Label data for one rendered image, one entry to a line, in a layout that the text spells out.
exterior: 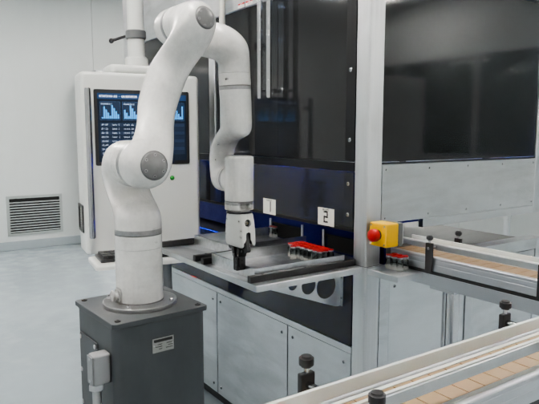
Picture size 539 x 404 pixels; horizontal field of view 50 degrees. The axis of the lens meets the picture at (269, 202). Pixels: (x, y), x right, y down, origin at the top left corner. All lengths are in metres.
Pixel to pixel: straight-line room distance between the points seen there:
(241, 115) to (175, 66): 0.24
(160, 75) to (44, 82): 5.60
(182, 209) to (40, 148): 4.60
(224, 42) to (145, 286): 0.68
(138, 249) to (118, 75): 1.15
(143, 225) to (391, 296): 0.89
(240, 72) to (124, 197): 0.46
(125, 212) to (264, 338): 1.09
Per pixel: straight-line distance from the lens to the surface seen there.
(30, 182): 7.01
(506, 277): 1.65
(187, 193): 2.54
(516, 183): 2.41
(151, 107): 1.46
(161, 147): 1.42
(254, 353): 2.47
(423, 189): 1.99
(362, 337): 1.91
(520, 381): 0.97
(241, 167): 1.61
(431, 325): 2.14
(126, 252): 1.47
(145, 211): 1.46
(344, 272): 1.80
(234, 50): 1.61
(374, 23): 1.83
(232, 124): 1.60
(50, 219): 7.08
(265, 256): 1.98
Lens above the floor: 1.30
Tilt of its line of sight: 7 degrees down
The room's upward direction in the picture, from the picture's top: straight up
